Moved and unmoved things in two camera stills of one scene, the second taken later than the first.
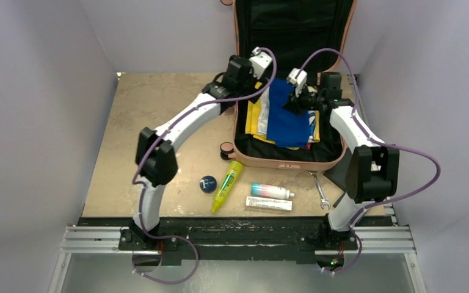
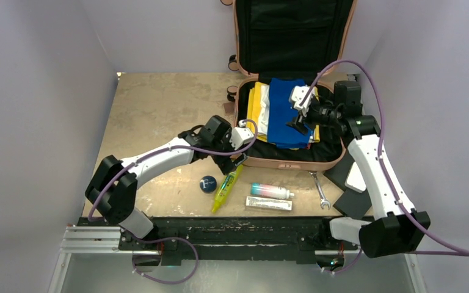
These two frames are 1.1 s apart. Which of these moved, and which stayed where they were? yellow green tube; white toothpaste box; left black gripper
Moved: left black gripper
Stayed: yellow green tube; white toothpaste box
